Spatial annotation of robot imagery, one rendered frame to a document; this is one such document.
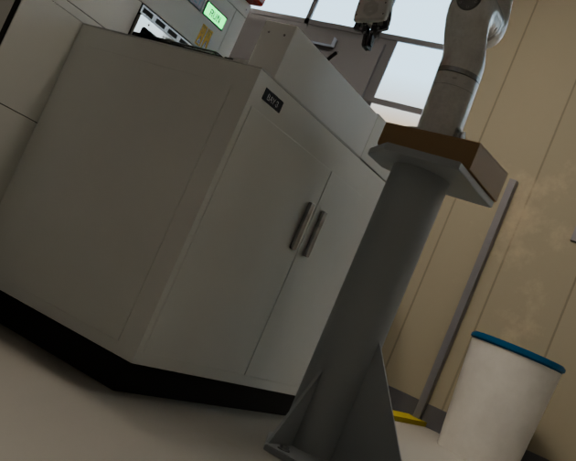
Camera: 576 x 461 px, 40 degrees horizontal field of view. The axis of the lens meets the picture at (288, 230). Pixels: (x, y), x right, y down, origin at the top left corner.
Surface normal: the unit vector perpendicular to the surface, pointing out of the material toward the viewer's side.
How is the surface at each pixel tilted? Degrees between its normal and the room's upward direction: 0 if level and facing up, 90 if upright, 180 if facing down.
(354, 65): 90
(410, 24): 90
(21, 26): 90
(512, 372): 94
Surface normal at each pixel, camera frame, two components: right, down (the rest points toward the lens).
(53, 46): 0.80, 0.30
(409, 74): -0.47, -0.27
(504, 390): -0.24, -0.11
